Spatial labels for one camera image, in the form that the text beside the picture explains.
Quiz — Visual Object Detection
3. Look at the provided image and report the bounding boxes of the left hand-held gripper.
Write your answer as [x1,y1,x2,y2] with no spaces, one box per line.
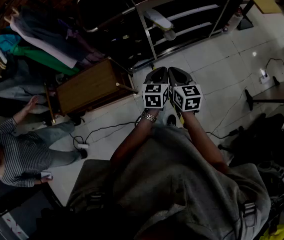
[142,66,171,109]

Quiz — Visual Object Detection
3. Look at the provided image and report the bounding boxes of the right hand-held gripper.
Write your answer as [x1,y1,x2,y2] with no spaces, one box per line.
[167,67,203,113]

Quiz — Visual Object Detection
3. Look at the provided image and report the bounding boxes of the metal shoe shelf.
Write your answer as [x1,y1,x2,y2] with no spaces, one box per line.
[129,0,254,72]

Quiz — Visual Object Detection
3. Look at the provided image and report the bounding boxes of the brown wooden surface stand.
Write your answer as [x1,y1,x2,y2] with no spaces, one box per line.
[56,57,139,116]

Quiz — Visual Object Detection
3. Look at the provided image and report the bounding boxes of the white slipper with yellow sole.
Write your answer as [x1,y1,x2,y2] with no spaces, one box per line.
[143,8,174,32]

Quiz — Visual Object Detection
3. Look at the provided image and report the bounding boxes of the person's right forearm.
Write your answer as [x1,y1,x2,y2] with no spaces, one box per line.
[181,111,229,173]

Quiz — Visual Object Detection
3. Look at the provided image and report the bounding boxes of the person's left forearm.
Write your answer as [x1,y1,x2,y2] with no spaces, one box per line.
[109,108,160,165]

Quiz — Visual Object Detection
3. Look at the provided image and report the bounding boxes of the grey slipper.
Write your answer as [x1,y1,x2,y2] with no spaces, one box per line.
[162,29,177,42]

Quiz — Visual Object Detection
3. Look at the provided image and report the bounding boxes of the silver metal wristwatch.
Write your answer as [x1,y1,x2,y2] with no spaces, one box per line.
[141,110,158,124]

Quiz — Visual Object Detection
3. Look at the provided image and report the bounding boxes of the black office chair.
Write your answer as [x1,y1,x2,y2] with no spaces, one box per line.
[218,112,284,170]

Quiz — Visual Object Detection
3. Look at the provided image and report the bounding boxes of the person's grey shirt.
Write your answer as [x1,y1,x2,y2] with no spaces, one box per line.
[66,123,272,240]

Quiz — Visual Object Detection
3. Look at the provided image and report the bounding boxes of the purple garment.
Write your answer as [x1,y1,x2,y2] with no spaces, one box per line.
[58,18,105,65]

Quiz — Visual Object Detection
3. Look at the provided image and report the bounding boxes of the dark desk with black legs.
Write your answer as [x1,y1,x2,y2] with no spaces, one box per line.
[244,76,284,112]

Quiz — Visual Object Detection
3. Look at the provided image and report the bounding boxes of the green garment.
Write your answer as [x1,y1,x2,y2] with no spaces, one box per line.
[9,43,80,76]

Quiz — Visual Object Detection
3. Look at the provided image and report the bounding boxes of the light grey garment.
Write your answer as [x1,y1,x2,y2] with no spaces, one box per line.
[0,58,48,102]

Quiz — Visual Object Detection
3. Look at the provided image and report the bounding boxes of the teal garment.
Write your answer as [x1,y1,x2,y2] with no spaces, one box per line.
[0,33,22,53]

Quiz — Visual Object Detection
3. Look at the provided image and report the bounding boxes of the yellow bag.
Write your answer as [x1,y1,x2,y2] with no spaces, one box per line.
[260,221,284,240]

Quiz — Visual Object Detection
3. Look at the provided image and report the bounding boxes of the black power cable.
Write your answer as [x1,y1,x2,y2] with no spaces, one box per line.
[69,122,139,151]

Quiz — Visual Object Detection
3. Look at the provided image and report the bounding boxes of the white wall plug adapter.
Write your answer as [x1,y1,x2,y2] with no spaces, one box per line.
[260,69,271,84]

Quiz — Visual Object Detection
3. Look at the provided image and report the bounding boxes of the black chair with chrome frame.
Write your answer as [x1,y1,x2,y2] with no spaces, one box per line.
[76,0,137,34]

